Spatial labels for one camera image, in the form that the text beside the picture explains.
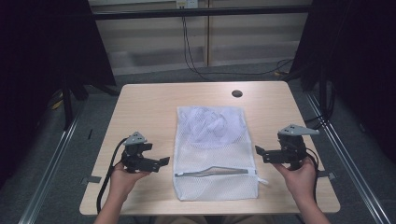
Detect white garment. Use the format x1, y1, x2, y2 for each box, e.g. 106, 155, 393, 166
178, 106, 245, 147

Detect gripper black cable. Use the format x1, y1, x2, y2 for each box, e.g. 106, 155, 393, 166
305, 147, 320, 203
96, 137, 129, 215

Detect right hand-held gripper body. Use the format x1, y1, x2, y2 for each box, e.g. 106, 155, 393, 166
274, 124, 320, 171

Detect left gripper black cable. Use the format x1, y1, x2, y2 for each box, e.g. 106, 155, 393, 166
96, 137, 129, 215

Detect yellow floor object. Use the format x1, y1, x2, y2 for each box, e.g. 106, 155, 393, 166
50, 89, 64, 110

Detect person's left hand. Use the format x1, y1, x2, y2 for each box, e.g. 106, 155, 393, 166
108, 162, 151, 203

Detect white wall outlet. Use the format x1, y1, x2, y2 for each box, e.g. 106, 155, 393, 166
176, 0, 200, 9

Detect grey tape piece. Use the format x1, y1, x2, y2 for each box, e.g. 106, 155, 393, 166
317, 170, 337, 181
80, 175, 103, 185

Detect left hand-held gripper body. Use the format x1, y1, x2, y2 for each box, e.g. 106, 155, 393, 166
120, 131, 161, 174

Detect black curtain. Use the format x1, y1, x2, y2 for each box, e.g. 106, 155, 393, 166
289, 0, 396, 164
0, 0, 117, 188

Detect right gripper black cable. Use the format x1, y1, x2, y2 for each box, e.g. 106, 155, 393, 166
305, 147, 320, 203

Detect black metal stand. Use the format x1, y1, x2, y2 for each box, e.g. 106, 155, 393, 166
61, 76, 77, 131

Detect black horizontal metal bar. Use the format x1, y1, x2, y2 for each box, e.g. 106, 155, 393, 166
92, 5, 313, 21

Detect black floor cables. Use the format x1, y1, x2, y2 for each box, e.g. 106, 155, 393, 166
302, 76, 336, 131

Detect person's right hand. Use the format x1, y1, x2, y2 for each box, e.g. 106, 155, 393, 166
273, 156, 318, 204

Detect black wall cable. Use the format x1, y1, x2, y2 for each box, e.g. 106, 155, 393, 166
181, 15, 294, 82

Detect metal floor rail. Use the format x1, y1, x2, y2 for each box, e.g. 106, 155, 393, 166
304, 91, 392, 224
18, 113, 81, 224

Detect white mesh laundry bag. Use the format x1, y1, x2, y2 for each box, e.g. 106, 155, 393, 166
172, 105, 269, 202

